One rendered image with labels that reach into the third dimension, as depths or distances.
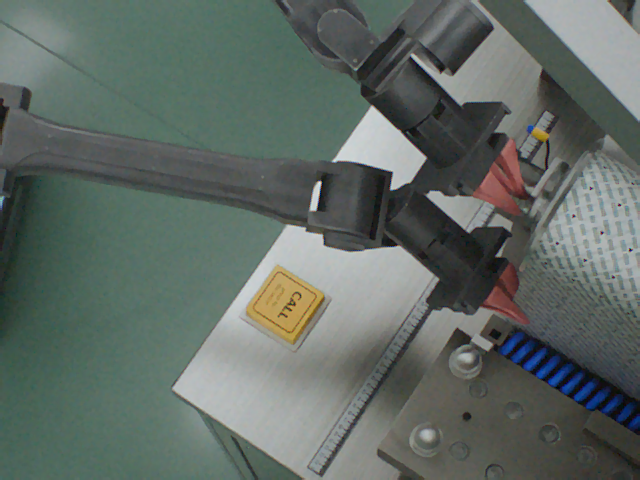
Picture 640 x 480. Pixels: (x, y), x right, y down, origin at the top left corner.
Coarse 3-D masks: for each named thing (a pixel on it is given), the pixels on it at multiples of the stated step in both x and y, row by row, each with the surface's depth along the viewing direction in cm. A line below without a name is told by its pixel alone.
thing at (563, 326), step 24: (528, 288) 130; (528, 312) 137; (552, 312) 132; (576, 312) 127; (528, 336) 144; (552, 336) 139; (576, 336) 134; (600, 336) 129; (624, 336) 125; (576, 360) 141; (600, 360) 136; (624, 360) 131; (624, 384) 138
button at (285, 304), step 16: (272, 272) 157; (288, 272) 157; (272, 288) 156; (288, 288) 156; (304, 288) 156; (256, 304) 156; (272, 304) 156; (288, 304) 156; (304, 304) 156; (320, 304) 157; (256, 320) 156; (272, 320) 155; (288, 320) 155; (304, 320) 155; (288, 336) 154
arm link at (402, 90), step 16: (400, 48) 117; (416, 48) 116; (384, 64) 117; (400, 64) 116; (416, 64) 117; (432, 64) 117; (368, 80) 117; (384, 80) 116; (400, 80) 115; (416, 80) 116; (432, 80) 118; (368, 96) 117; (384, 96) 116; (400, 96) 116; (416, 96) 116; (432, 96) 117; (384, 112) 118; (400, 112) 117; (416, 112) 117; (432, 112) 118; (400, 128) 119; (416, 128) 120
